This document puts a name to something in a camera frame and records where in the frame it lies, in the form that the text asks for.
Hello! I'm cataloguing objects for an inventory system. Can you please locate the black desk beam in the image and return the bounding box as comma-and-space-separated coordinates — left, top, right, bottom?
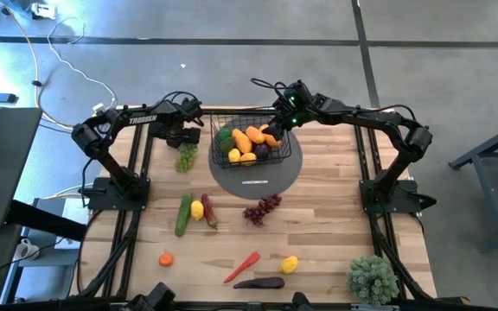
4, 199, 89, 243

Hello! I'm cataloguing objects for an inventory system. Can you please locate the grey round mat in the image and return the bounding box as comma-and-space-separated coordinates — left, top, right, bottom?
207, 124, 304, 201

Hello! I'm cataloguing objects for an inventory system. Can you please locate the dark purple eggplant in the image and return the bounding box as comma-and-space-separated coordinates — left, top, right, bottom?
232, 276, 286, 290

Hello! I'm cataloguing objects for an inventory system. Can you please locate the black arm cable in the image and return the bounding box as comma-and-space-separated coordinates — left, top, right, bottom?
250, 77, 296, 101

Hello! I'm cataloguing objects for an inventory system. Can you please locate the white power adapter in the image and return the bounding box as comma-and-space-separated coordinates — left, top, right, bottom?
31, 2, 59, 21

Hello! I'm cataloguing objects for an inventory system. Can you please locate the red orange carrot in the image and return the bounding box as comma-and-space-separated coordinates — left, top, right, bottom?
222, 251, 262, 285

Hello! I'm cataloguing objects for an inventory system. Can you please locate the dark grey desk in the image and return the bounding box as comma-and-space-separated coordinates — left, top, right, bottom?
0, 106, 43, 232

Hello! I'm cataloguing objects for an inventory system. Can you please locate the grey metal table frame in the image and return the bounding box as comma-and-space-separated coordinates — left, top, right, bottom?
447, 116, 498, 254

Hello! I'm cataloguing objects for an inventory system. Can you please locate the yellow orange fruit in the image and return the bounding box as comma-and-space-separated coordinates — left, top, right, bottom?
239, 151, 258, 168

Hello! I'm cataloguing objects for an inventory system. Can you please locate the dark red chili pepper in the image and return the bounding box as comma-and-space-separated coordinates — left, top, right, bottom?
200, 193, 220, 231

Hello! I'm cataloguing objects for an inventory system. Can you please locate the orange oval fruit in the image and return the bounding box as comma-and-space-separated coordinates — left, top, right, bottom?
246, 125, 266, 145

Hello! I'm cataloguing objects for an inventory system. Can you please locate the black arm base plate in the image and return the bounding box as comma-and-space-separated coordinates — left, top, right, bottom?
86, 175, 151, 213
358, 178, 438, 216

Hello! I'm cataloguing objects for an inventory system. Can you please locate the dark green avocado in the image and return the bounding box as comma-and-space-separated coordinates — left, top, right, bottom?
219, 136, 236, 155

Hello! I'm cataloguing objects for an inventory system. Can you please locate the orange floor cable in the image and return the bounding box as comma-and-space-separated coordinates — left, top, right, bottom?
2, 0, 75, 130

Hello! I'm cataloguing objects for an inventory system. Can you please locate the black frame rail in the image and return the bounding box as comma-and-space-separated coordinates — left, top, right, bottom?
75, 123, 143, 300
117, 123, 154, 300
361, 124, 434, 300
354, 124, 405, 300
117, 105, 399, 114

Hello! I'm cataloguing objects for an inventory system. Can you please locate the white mug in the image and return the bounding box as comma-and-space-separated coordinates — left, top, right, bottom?
13, 237, 42, 263

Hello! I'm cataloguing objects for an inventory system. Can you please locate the green cucumber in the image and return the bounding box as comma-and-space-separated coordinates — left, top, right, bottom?
174, 192, 194, 238

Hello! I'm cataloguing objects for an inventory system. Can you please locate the white floor cable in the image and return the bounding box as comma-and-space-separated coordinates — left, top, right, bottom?
47, 16, 118, 109

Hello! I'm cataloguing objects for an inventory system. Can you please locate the white paper sheet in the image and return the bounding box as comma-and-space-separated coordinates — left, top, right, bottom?
54, 197, 93, 251

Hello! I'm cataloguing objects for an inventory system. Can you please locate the green frilly plant head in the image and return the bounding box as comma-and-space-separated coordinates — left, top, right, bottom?
345, 254, 401, 307

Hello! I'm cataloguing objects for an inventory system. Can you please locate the small orange fruit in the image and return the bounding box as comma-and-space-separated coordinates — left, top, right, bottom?
259, 124, 283, 149

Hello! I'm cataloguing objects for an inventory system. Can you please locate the black wire basket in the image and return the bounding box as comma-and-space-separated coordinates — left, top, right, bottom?
208, 111, 293, 170

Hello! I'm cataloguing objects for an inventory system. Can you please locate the red grape bunch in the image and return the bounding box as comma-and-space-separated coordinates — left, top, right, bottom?
241, 194, 284, 227

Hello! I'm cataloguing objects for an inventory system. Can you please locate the yellow bell pepper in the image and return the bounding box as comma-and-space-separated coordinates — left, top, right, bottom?
278, 255, 300, 276

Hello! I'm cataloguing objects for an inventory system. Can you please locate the large orange mango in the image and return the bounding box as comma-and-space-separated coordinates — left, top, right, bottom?
231, 128, 253, 155

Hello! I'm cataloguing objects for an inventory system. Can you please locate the green grape bunch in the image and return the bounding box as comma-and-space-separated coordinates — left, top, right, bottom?
174, 142, 200, 175

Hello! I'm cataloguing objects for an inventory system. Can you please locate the black frame bracket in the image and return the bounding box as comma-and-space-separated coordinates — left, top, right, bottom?
132, 281, 177, 311
290, 291, 316, 311

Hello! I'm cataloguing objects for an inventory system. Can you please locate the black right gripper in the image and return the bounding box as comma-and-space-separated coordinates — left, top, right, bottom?
265, 101, 316, 140

